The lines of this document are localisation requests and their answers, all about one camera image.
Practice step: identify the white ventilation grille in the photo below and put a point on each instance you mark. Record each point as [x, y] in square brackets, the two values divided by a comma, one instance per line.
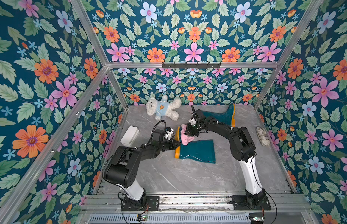
[170, 218]

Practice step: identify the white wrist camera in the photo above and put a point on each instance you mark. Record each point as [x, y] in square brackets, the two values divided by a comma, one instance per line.
[192, 121]
[168, 134]

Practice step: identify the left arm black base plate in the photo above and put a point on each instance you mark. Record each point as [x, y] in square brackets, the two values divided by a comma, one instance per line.
[146, 203]

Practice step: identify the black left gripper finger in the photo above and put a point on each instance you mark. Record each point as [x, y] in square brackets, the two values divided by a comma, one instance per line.
[170, 149]
[175, 143]

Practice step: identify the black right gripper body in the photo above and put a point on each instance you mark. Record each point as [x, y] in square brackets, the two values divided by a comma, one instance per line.
[192, 129]

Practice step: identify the teal rubber boot orange sole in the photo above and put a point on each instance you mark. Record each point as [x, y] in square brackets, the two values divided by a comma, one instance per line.
[202, 150]

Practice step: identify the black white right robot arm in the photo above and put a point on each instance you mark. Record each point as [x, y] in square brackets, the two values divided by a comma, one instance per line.
[241, 144]

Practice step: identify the white teddy bear blue shirt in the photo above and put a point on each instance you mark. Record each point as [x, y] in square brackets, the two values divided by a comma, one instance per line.
[163, 108]

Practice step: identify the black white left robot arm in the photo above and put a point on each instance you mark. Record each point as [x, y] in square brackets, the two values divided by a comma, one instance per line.
[122, 168]

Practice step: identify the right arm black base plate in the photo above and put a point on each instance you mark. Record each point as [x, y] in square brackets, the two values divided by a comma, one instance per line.
[244, 203]

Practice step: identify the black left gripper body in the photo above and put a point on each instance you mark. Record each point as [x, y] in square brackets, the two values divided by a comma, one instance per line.
[160, 146]

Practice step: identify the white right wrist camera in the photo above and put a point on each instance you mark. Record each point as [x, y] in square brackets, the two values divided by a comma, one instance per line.
[192, 121]

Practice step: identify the pink microfiber cloth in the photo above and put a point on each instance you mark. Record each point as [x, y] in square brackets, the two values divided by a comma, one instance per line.
[185, 139]

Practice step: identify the white rectangular box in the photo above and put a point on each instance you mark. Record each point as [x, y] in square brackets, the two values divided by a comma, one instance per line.
[130, 136]

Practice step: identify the black hook rail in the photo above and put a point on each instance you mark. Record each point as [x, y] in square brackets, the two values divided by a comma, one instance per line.
[194, 65]

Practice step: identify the map print glasses case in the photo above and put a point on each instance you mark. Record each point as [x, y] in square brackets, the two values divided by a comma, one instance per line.
[263, 136]

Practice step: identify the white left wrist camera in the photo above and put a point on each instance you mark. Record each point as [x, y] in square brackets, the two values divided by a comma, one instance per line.
[168, 134]

